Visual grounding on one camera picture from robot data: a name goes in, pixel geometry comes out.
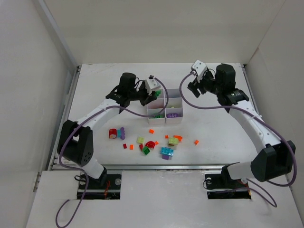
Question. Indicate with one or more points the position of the red cylinder lego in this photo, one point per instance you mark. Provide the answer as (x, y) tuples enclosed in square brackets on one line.
[(112, 133)]

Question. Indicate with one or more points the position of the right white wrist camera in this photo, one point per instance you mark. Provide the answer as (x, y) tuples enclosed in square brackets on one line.
[(198, 68)]

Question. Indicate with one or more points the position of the purple flower lego piece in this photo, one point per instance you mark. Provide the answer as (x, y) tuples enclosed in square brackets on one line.
[(121, 133)]

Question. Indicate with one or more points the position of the purple lego block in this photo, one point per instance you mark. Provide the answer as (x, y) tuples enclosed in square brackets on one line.
[(172, 115)]

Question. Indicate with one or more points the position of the left white compartment tray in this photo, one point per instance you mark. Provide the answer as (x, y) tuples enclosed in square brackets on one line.
[(155, 108)]

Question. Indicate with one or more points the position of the green lego plate piece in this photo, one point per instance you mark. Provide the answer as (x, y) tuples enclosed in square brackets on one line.
[(158, 93)]

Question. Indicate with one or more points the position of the right white compartment tray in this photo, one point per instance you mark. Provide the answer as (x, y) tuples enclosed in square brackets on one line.
[(174, 108)]

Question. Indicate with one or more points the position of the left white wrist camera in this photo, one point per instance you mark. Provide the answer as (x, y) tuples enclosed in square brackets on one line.
[(151, 85)]

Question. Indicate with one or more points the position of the blue lego brick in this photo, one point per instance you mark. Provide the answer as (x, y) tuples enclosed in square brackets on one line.
[(167, 151)]

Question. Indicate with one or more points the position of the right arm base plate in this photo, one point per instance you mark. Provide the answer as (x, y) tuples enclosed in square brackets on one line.
[(217, 188)]

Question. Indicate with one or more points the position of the lime pink lego brick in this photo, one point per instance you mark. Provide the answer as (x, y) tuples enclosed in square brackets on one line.
[(172, 142)]

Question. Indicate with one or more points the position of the white compartment tray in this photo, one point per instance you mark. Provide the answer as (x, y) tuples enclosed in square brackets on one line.
[(174, 108), (155, 108)]

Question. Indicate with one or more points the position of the orange teardrop lego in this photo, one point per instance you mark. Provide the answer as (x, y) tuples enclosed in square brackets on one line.
[(178, 137)]

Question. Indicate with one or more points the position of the red dome lego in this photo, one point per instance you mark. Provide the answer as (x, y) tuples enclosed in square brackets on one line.
[(150, 144)]

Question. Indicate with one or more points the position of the metal rail front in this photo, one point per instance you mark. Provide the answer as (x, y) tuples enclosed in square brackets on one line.
[(162, 167)]

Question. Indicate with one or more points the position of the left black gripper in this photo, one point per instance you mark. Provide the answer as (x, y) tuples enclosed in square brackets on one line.
[(147, 98)]

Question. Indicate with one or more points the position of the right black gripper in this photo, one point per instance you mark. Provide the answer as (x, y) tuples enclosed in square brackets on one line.
[(196, 86)]

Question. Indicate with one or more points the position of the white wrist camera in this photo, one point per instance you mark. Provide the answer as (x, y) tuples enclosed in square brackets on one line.
[(198, 68), (151, 85)]

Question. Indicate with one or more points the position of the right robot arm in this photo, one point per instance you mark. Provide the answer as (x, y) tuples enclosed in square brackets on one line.
[(275, 155)]

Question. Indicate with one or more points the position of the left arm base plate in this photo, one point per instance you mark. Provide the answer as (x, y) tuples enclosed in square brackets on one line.
[(110, 190)]

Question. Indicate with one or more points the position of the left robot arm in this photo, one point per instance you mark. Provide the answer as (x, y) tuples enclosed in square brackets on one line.
[(76, 142)]

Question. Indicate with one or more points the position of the purple lego under blue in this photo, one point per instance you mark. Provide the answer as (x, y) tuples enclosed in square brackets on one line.
[(166, 156)]

